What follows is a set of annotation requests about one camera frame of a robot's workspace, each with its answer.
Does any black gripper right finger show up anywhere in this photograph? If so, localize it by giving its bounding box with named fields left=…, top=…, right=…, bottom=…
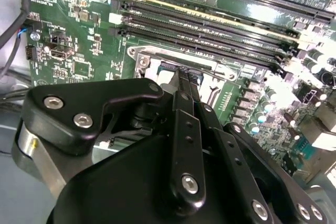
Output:
left=185, top=69, right=330, bottom=224

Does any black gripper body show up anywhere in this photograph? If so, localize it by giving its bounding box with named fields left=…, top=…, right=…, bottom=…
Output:
left=46, top=134, right=245, bottom=224

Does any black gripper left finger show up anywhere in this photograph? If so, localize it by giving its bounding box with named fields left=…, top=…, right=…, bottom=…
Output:
left=10, top=68, right=207, bottom=211

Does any metal socket cover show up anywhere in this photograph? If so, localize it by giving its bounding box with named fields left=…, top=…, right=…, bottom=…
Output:
left=141, top=57, right=224, bottom=105

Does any silver CPU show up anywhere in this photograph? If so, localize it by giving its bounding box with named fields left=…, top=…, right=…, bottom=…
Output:
left=156, top=61, right=204, bottom=86

